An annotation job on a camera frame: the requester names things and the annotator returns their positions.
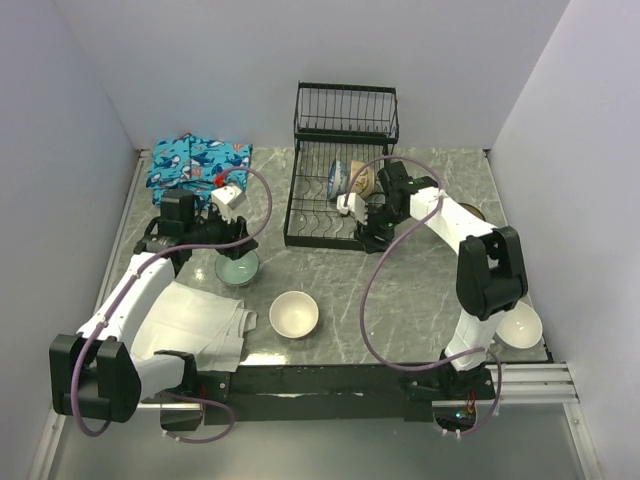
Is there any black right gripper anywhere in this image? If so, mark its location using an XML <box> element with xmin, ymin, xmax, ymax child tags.
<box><xmin>354</xmin><ymin>202</ymin><xmax>408</xmax><ymax>256</ymax></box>

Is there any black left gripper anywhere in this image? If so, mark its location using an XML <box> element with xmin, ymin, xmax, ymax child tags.
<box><xmin>185</xmin><ymin>202</ymin><xmax>258</xmax><ymax>260</ymax></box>

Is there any cream bowl with brown outside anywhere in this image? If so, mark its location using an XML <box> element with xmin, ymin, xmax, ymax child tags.
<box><xmin>350</xmin><ymin>160</ymin><xmax>376</xmax><ymax>200</ymax></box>

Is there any pale green bowl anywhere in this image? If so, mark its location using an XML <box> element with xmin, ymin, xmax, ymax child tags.
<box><xmin>215</xmin><ymin>250</ymin><xmax>260</xmax><ymax>287</ymax></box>

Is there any blue white patterned bowl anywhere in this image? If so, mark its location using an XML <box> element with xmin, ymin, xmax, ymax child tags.
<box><xmin>327</xmin><ymin>158</ymin><xmax>350</xmax><ymax>200</ymax></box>

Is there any brown interior dark bowl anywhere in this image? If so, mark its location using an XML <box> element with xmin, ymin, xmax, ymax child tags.
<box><xmin>460</xmin><ymin>203</ymin><xmax>486</xmax><ymax>221</ymax></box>

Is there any black wire dish rack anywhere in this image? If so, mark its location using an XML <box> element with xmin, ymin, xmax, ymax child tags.
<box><xmin>283</xmin><ymin>81</ymin><xmax>399</xmax><ymax>251</ymax></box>

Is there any plain white bowl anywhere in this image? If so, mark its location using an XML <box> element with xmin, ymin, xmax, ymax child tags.
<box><xmin>495</xmin><ymin>301</ymin><xmax>543</xmax><ymax>350</ymax></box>

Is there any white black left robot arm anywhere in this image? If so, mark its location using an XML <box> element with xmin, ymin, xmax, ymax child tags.
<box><xmin>49</xmin><ymin>185</ymin><xmax>258</xmax><ymax>423</ymax></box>

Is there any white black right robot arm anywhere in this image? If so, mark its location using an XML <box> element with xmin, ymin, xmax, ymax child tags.
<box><xmin>337</xmin><ymin>155</ymin><xmax>528</xmax><ymax>399</ymax></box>

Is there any blue shark print cloth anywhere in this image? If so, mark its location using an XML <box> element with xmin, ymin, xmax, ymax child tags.
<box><xmin>146</xmin><ymin>133</ymin><xmax>253</xmax><ymax>207</ymax></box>

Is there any white folded towel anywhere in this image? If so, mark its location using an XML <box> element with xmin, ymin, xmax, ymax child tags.
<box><xmin>131</xmin><ymin>282</ymin><xmax>258</xmax><ymax>372</ymax></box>

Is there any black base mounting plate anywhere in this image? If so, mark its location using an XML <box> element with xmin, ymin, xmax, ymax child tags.
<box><xmin>142</xmin><ymin>365</ymin><xmax>500</xmax><ymax>431</ymax></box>

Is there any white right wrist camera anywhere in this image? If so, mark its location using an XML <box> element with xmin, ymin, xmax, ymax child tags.
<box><xmin>336</xmin><ymin>193</ymin><xmax>368</xmax><ymax>225</ymax></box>

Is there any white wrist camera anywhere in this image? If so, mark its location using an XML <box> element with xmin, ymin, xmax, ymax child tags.
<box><xmin>336</xmin><ymin>193</ymin><xmax>368</xmax><ymax>225</ymax></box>
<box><xmin>211</xmin><ymin>183</ymin><xmax>246</xmax><ymax>224</ymax></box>

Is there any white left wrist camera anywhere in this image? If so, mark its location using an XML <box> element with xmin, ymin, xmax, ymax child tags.
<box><xmin>211</xmin><ymin>183</ymin><xmax>246</xmax><ymax>224</ymax></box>

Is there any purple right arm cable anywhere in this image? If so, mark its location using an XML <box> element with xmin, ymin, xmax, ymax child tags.
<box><xmin>347</xmin><ymin>154</ymin><xmax>503</xmax><ymax>437</ymax></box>

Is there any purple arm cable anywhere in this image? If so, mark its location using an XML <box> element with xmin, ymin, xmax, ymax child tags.
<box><xmin>70</xmin><ymin>166</ymin><xmax>274</xmax><ymax>444</ymax></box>
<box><xmin>347</xmin><ymin>154</ymin><xmax>503</xmax><ymax>437</ymax></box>

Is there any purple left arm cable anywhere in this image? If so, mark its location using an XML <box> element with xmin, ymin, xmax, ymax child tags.
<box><xmin>70</xmin><ymin>166</ymin><xmax>274</xmax><ymax>444</ymax></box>

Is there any aluminium frame rail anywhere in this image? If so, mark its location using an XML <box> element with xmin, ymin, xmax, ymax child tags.
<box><xmin>137</xmin><ymin>364</ymin><xmax>580</xmax><ymax>411</ymax></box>

